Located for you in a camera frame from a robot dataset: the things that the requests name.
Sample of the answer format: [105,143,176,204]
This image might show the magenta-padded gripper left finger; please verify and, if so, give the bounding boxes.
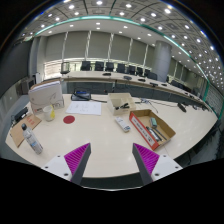
[41,142,92,186]

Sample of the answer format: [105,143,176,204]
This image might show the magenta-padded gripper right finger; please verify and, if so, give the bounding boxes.
[132,142,184,186]

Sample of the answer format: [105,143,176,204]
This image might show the clear black-capped water bottle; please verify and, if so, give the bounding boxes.
[21,123,44,155]

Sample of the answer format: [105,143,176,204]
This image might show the open red-sided cardboard box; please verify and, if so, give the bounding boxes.
[128,108,177,152]

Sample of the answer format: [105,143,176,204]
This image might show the flat round red coaster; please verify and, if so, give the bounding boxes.
[62,114,76,125]

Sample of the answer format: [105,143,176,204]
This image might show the small white remote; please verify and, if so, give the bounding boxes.
[114,115,132,133]

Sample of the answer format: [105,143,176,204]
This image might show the white paper sheet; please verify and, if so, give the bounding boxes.
[65,100,103,117]

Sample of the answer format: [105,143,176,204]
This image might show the white cup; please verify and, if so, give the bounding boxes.
[42,105,56,123]

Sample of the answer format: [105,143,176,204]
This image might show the small black tool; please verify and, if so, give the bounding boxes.
[115,102,130,111]

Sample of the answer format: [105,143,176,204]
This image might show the brown paper envelope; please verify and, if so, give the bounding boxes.
[9,113,43,148]

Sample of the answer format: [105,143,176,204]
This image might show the small open beige box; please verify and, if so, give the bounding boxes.
[106,92,137,117]

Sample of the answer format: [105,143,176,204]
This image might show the black power brick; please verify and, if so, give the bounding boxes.
[11,106,30,125]

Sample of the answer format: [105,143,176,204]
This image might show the white cardboard paper box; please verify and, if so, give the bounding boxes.
[27,79,65,116]

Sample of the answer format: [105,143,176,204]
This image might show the grey box monitor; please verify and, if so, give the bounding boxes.
[21,77,36,96]

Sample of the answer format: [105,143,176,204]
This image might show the row of black chairs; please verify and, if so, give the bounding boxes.
[59,60,159,82]

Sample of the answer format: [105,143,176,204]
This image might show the ceiling lights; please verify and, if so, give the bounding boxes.
[19,0,224,88]

